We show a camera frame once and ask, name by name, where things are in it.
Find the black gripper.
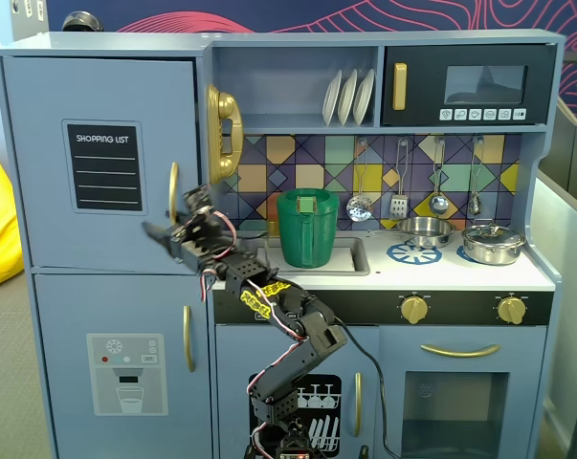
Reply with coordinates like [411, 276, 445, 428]
[141, 208, 237, 270]

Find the blue shopping list fridge door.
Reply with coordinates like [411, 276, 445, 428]
[0, 55, 199, 270]

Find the blue water dispenser fridge door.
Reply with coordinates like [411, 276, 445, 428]
[33, 273, 211, 459]

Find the blue dishwasher print door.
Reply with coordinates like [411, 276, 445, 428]
[214, 324, 381, 459]

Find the blue toy kitchen cabinet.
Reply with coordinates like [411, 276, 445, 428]
[0, 29, 567, 459]

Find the open steel pan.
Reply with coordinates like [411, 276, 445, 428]
[396, 216, 457, 250]

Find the grey cabinet with labels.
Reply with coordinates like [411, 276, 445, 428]
[9, 0, 49, 42]

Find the blue oven door with window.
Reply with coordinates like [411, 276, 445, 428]
[379, 325, 548, 459]

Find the gold toy telephone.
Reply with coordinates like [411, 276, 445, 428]
[206, 84, 246, 186]

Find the green plastic pitcher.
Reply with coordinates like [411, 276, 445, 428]
[275, 187, 342, 270]

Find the steel slotted spoon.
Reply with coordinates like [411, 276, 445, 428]
[345, 138, 375, 224]

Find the white toy plate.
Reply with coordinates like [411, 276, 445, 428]
[338, 69, 359, 127]
[353, 68, 377, 127]
[322, 69, 344, 127]

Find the steel slotted spatula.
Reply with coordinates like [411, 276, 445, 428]
[388, 138, 411, 221]

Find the gold stove knob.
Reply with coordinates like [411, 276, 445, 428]
[497, 295, 527, 324]
[399, 295, 431, 324]

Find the steel ladle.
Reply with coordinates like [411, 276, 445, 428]
[428, 137, 450, 217]

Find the steel pot with lid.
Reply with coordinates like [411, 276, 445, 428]
[460, 220, 528, 266]

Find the small gripper camera board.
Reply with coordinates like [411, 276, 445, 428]
[182, 183, 213, 214]

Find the black dome camera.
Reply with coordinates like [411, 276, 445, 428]
[61, 12, 102, 34]

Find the thick black cable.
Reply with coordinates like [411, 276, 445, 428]
[334, 322, 404, 459]

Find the black microwave door gold handle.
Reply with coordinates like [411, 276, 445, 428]
[382, 44, 557, 127]

